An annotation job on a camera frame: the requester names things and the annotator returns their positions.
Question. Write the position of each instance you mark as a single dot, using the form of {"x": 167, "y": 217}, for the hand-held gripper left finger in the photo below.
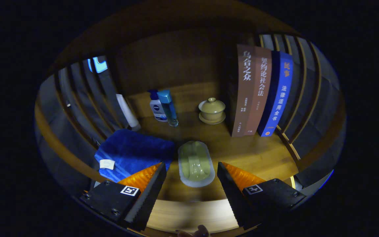
{"x": 148, "y": 200}

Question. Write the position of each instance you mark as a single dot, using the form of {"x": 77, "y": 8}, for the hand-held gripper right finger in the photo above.
{"x": 234, "y": 200}

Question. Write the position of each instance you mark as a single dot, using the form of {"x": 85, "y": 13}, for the dark brown book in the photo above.
{"x": 243, "y": 92}

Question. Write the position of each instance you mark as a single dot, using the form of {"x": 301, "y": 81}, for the wooden cabinet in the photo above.
{"x": 176, "y": 59}

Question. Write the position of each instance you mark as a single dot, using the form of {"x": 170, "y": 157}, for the green scrub brush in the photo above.
{"x": 194, "y": 164}

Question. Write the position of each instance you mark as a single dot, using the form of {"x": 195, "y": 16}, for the reddish brown book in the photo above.
{"x": 258, "y": 95}

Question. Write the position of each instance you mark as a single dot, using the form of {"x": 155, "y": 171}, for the beige lidded teacup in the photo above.
{"x": 212, "y": 110}

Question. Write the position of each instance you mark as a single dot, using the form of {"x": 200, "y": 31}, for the wooden drawer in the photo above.
{"x": 189, "y": 214}

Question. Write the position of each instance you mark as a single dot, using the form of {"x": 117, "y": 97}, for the blue book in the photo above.
{"x": 278, "y": 95}

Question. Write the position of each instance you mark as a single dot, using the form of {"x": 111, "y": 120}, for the wooden countertop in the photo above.
{"x": 242, "y": 154}

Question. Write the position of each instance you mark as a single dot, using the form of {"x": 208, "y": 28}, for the teal bottle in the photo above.
{"x": 169, "y": 107}

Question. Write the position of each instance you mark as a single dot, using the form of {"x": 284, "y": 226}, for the blue folded towel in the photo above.
{"x": 133, "y": 151}

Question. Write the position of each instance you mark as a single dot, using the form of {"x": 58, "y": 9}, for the white bottle with blue cap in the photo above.
{"x": 158, "y": 110}

